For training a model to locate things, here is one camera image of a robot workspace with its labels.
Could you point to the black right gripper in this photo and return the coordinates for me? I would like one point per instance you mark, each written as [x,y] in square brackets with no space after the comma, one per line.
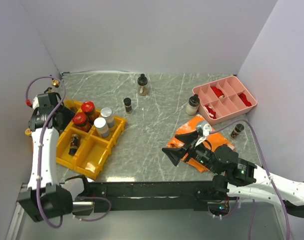
[190,140]

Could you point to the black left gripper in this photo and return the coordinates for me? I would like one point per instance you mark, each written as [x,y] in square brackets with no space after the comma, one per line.
[66,121]

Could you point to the tall oil bottle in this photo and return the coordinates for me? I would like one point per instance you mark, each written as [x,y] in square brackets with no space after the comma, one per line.
[56,82]
[68,101]

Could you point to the red-lid sauce jar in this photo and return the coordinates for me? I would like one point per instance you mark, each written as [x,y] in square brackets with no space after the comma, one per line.
[89,109]
[81,121]

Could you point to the red-lid sauce jar back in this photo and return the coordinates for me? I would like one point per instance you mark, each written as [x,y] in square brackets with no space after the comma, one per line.
[89,109]

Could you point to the black-cap spice shaker front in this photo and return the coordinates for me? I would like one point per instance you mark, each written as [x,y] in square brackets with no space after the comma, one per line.
[74,144]

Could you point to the black-cap spice shaker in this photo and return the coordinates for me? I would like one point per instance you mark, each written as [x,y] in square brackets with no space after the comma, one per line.
[128,105]
[74,144]

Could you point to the white-lid jar edge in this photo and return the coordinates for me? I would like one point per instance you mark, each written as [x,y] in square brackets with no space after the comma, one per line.
[102,127]

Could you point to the blue-label clear jar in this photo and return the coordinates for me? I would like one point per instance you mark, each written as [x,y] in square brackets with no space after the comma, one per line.
[108,115]

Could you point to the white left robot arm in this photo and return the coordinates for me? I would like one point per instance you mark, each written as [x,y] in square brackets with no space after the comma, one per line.
[44,197]

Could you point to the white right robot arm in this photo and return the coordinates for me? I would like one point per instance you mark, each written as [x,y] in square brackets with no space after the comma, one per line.
[236,177]

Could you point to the orange tie-dye cloth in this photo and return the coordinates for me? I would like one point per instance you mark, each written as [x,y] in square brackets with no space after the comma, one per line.
[215,140]

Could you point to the black-lid jar white powder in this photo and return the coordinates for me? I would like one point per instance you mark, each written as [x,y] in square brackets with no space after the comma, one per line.
[193,104]

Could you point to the red sock in tray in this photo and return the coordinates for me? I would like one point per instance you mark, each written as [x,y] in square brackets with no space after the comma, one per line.
[210,112]

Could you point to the yellow compartment bin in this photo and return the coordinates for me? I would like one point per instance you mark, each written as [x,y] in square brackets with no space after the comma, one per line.
[92,151]

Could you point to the pink compartment tray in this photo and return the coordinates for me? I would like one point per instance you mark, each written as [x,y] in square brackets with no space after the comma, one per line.
[228,107]

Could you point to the spice shaker near right edge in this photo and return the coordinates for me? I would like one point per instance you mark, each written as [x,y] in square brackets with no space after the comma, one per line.
[237,130]

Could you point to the red sock middle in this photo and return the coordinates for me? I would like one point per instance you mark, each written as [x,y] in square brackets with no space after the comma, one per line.
[218,92]

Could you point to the black-cap spice shaker back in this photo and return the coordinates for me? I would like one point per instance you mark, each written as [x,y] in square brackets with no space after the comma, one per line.
[128,105]

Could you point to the black-lid jar brown powder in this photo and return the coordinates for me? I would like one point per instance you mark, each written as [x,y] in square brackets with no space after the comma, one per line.
[142,83]

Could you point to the red sock right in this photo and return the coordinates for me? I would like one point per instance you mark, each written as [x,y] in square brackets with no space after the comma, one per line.
[244,99]

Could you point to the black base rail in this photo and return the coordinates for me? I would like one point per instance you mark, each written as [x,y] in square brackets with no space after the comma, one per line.
[169,195]

